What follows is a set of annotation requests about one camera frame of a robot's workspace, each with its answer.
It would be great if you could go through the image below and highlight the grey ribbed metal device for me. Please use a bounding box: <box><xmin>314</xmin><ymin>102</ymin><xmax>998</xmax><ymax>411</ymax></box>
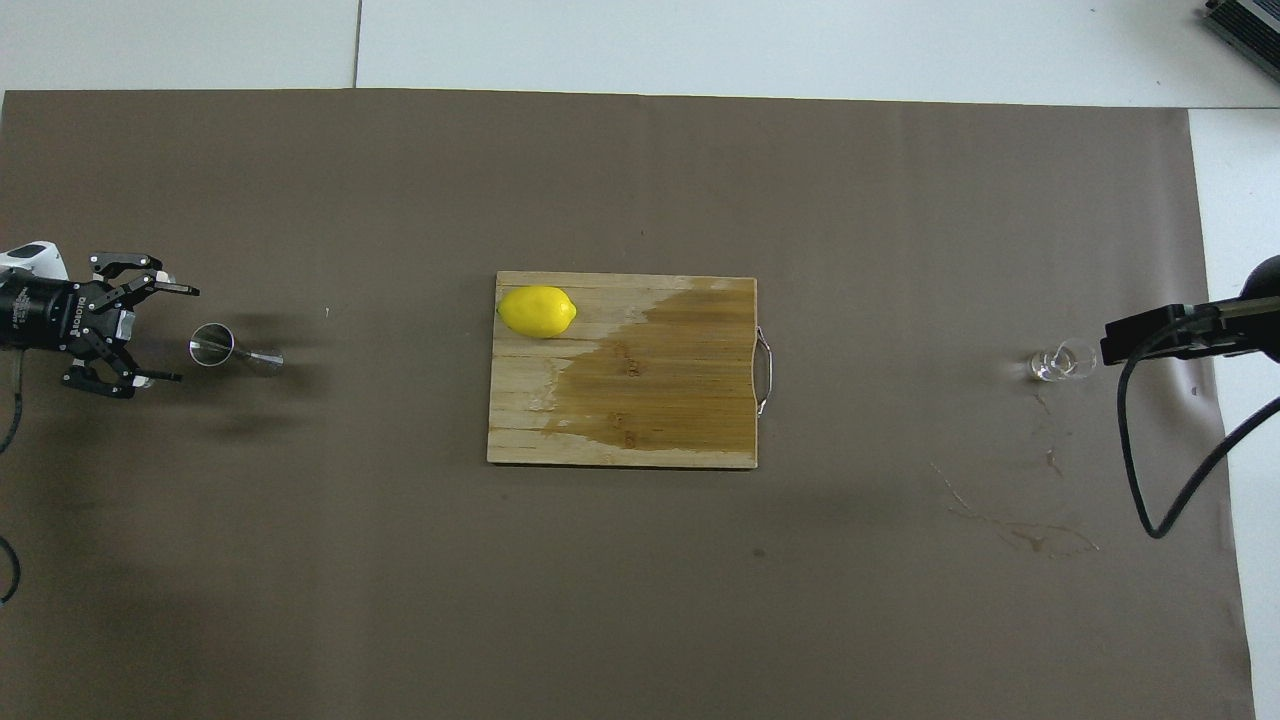
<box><xmin>1200</xmin><ymin>0</ymin><xmax>1280</xmax><ymax>83</ymax></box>

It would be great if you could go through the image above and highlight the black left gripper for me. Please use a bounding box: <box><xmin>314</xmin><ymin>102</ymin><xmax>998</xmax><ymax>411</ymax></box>
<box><xmin>0</xmin><ymin>250</ymin><xmax>201</xmax><ymax>400</ymax></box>

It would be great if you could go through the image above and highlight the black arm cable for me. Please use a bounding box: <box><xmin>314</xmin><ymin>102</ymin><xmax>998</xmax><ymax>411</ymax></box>
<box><xmin>0</xmin><ymin>350</ymin><xmax>23</xmax><ymax>607</ymax></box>
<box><xmin>1117</xmin><ymin>305</ymin><xmax>1280</xmax><ymax>539</ymax></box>

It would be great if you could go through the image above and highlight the steel double jigger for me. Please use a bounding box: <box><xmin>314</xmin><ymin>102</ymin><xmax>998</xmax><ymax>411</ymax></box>
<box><xmin>189</xmin><ymin>322</ymin><xmax>285</xmax><ymax>377</ymax></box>

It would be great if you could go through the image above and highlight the small clear glass beaker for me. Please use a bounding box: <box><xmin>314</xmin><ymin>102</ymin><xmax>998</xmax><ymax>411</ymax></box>
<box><xmin>1030</xmin><ymin>338</ymin><xmax>1098</xmax><ymax>383</ymax></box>

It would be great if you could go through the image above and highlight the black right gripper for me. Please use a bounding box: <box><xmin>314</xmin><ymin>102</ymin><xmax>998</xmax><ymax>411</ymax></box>
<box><xmin>1100</xmin><ymin>255</ymin><xmax>1280</xmax><ymax>367</ymax></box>

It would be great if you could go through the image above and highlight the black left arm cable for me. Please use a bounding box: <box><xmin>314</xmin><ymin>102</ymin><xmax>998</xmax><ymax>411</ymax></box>
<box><xmin>0</xmin><ymin>350</ymin><xmax>23</xmax><ymax>607</ymax></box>

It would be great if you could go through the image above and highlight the brown paper table mat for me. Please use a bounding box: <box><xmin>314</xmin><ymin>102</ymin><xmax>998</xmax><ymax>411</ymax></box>
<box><xmin>0</xmin><ymin>88</ymin><xmax>1256</xmax><ymax>720</ymax></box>

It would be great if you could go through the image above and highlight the wooden cutting board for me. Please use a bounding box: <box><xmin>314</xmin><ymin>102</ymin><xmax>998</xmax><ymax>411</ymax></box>
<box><xmin>487</xmin><ymin>270</ymin><xmax>774</xmax><ymax>470</ymax></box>

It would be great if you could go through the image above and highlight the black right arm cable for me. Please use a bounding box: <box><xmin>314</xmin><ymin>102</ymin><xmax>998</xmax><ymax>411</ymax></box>
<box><xmin>1117</xmin><ymin>305</ymin><xmax>1280</xmax><ymax>539</ymax></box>

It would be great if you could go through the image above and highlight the yellow lemon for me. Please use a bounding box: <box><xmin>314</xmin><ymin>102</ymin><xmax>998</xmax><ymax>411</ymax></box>
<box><xmin>497</xmin><ymin>285</ymin><xmax>579</xmax><ymax>340</ymax></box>

